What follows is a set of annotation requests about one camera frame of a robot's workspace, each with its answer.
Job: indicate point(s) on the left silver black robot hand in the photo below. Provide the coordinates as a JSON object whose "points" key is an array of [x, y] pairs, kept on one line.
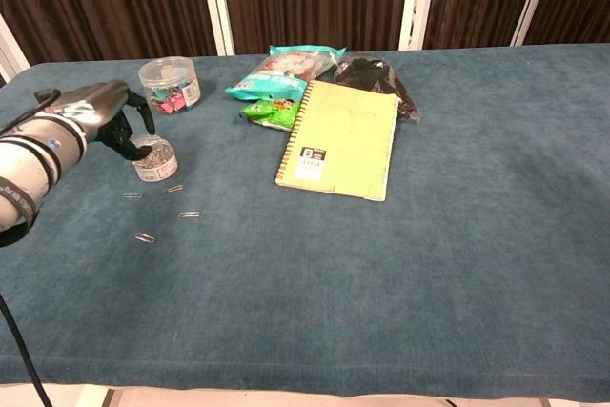
{"points": [[95, 107]]}

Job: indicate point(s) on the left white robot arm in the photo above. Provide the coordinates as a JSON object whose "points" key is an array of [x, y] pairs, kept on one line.
{"points": [[28, 159]]}

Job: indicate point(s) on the clear jar of binder clips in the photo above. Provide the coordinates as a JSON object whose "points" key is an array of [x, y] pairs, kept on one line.
{"points": [[171, 83]]}

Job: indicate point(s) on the small clip container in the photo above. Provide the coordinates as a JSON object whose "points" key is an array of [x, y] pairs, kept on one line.
{"points": [[159, 166]]}

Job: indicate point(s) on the paper clip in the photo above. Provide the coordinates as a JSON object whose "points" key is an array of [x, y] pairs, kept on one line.
{"points": [[145, 237], [189, 214], [173, 189], [132, 196]]}

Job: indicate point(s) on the green snack bag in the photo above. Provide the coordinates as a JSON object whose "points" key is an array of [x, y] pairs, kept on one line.
{"points": [[269, 113]]}

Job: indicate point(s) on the teal snack bag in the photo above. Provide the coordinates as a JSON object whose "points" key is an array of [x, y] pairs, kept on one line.
{"points": [[271, 75]]}

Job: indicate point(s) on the kraft spiral notebook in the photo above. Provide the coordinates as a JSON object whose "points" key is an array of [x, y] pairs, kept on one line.
{"points": [[343, 140]]}

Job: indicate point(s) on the black items in clear bag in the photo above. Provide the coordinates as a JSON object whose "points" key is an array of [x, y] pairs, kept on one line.
{"points": [[376, 80]]}

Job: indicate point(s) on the blue table cloth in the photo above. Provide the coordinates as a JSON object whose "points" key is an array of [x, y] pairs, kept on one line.
{"points": [[333, 283]]}

